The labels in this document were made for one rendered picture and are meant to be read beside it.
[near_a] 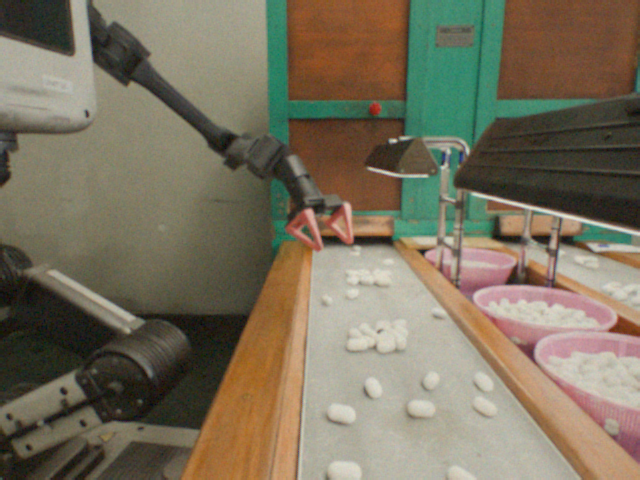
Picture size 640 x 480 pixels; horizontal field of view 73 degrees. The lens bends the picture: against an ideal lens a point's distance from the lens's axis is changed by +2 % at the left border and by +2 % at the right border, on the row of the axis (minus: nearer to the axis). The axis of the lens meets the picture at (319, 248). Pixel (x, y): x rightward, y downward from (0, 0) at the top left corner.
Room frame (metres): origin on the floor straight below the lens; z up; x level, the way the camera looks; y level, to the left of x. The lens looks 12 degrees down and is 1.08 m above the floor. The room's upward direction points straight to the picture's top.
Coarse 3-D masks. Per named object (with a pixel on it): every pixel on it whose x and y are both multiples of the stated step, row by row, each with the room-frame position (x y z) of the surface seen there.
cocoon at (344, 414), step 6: (330, 408) 0.50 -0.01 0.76; (336, 408) 0.50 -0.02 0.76; (342, 408) 0.50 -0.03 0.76; (348, 408) 0.50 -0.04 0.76; (330, 414) 0.50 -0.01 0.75; (336, 414) 0.50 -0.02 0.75; (342, 414) 0.49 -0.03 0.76; (348, 414) 0.49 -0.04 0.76; (354, 414) 0.50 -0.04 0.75; (336, 420) 0.50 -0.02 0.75; (342, 420) 0.49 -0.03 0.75; (348, 420) 0.49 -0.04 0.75; (354, 420) 0.49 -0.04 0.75
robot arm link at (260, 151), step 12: (240, 144) 1.11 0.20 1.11; (252, 144) 0.96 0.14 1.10; (264, 144) 0.90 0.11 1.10; (276, 144) 0.90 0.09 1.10; (228, 156) 1.22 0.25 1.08; (240, 156) 1.08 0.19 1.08; (252, 156) 0.90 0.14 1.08; (264, 156) 0.89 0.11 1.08; (276, 156) 0.91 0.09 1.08; (228, 168) 1.28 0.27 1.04; (264, 168) 0.90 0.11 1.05
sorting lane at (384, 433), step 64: (320, 256) 1.44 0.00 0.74; (384, 256) 1.44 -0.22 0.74; (320, 320) 0.85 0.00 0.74; (384, 320) 0.85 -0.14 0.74; (448, 320) 0.85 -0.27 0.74; (320, 384) 0.59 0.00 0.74; (384, 384) 0.59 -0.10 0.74; (448, 384) 0.60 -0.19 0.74; (320, 448) 0.45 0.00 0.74; (384, 448) 0.45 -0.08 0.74; (448, 448) 0.45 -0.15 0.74; (512, 448) 0.45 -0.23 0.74
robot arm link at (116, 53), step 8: (112, 40) 1.03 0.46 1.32; (96, 48) 1.02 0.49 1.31; (104, 48) 1.03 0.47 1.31; (112, 48) 1.03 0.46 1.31; (120, 48) 1.04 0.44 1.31; (128, 48) 1.04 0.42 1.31; (104, 56) 1.02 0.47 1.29; (112, 56) 1.03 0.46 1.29; (120, 56) 1.04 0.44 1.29; (128, 56) 1.05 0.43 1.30; (112, 64) 1.03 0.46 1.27; (120, 64) 1.04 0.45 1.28; (128, 64) 1.07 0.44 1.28; (120, 72) 1.05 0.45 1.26
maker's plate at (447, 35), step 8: (440, 32) 1.62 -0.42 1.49; (448, 32) 1.62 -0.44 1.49; (456, 32) 1.62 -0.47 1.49; (464, 32) 1.62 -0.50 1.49; (472, 32) 1.62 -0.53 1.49; (440, 40) 1.62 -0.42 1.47; (448, 40) 1.62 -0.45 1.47; (456, 40) 1.62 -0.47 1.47; (464, 40) 1.62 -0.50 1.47; (472, 40) 1.62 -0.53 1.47
